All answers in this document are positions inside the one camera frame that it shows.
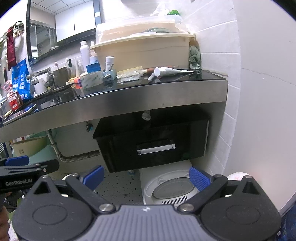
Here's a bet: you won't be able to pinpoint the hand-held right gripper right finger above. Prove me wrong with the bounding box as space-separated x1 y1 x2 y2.
177 166 266 215

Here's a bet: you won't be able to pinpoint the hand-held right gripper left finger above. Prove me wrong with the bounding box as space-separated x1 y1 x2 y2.
26 165 116 215

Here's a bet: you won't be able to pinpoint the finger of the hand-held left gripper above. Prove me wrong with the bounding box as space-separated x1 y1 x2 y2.
0 160 60 175
0 156 30 167

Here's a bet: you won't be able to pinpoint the white drawer with black front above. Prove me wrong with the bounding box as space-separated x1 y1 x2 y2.
96 120 208 173

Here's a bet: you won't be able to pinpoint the person's left forearm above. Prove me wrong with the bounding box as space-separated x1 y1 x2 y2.
0 207 10 241

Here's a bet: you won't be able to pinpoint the metal drain pipe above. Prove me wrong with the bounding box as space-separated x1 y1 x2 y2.
45 130 63 160

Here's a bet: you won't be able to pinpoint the white round-lid appliance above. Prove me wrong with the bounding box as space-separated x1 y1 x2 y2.
139 161 232 205

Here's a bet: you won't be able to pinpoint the red packets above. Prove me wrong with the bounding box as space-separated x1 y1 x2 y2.
0 81 21 112

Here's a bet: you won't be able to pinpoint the black vanity cabinet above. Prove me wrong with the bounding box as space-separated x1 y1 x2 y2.
92 113 211 173

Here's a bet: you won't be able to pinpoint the white cup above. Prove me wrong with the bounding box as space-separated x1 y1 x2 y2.
34 75 48 95

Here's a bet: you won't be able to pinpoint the blue printed bag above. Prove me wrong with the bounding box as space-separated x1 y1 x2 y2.
11 58 31 101

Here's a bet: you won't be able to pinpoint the dark green mug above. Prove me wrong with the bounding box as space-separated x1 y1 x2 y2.
53 67 72 87

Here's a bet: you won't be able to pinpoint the chrome faucet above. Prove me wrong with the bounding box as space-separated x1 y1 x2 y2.
26 68 55 88

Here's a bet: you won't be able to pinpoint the black pump bottle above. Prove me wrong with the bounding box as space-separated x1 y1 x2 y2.
67 59 76 79

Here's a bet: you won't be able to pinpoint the blue-grey tube holder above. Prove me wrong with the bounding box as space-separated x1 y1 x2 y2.
102 69 116 81

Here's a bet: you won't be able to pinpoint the clear plastic packet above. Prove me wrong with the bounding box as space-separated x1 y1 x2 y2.
117 75 140 83

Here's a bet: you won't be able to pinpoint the small blue box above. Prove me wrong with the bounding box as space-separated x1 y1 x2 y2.
86 64 102 73

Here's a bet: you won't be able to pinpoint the white toothpaste tube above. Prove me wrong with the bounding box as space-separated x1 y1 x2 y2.
154 66 196 77

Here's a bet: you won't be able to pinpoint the red hanging cloth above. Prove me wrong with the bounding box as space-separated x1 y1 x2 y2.
6 26 17 71

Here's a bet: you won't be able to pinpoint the scrub brush with beige bristles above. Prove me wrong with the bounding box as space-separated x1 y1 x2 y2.
116 66 144 79

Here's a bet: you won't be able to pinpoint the tall white bottle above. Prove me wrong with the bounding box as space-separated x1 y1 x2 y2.
80 40 91 73

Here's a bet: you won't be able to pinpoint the white squeezed tube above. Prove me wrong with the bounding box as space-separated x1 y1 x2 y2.
105 56 115 72

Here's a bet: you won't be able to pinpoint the green cloth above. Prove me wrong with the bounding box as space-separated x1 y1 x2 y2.
188 45 201 70

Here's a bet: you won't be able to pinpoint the beige plastic basin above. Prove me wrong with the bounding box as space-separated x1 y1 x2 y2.
90 32 196 71

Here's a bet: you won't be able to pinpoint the corrugated drain hose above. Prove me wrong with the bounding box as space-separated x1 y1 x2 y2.
55 149 100 163

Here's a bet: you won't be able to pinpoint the silver drawer handle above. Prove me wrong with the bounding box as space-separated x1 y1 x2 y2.
137 144 176 155

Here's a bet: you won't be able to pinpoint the brown-handled brush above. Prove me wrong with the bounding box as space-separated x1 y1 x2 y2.
141 67 160 75

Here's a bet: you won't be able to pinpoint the wall mirror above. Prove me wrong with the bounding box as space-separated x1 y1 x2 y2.
26 0 102 64

